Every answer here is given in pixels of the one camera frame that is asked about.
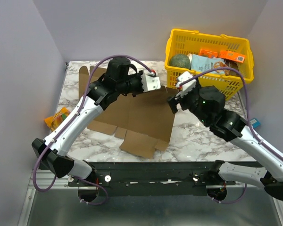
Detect brown cardboard box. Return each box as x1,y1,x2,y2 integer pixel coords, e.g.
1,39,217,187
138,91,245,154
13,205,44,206
78,65,177,160

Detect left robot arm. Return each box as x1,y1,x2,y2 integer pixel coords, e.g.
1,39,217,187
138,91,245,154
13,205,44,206
32,55,147,186

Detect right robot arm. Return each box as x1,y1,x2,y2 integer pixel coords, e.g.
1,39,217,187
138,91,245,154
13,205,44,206
167,86,283,201

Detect orange snack box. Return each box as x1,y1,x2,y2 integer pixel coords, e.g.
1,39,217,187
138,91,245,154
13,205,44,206
199,48,218,58

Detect light blue chips bag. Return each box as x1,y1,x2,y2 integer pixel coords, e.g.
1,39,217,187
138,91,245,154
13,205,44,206
191,54,227,72

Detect green round melon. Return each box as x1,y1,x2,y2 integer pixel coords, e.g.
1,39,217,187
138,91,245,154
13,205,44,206
168,54,191,70

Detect yellow plastic basket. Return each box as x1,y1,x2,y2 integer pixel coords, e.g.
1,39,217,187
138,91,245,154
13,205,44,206
165,29,254,100

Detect orange juice carton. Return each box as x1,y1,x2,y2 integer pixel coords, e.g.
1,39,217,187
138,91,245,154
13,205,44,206
218,50,246,63

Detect blue small packet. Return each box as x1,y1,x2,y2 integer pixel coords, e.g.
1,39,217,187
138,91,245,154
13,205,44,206
250,118,261,129

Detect orange candy bag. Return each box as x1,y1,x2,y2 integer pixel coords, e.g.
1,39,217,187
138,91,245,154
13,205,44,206
44,107,70,131

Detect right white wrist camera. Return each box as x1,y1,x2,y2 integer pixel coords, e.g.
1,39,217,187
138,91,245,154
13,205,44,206
175,71,197,98

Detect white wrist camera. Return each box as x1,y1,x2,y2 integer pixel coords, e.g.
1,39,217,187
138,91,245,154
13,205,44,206
175,71,197,98
141,70,161,93

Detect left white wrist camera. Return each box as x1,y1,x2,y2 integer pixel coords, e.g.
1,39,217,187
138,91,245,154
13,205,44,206
141,70,161,93

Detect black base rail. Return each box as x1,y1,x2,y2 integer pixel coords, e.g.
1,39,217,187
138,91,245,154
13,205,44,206
68,161,236,197

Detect aluminium frame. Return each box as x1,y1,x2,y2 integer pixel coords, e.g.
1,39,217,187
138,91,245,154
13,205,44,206
19,170,283,226

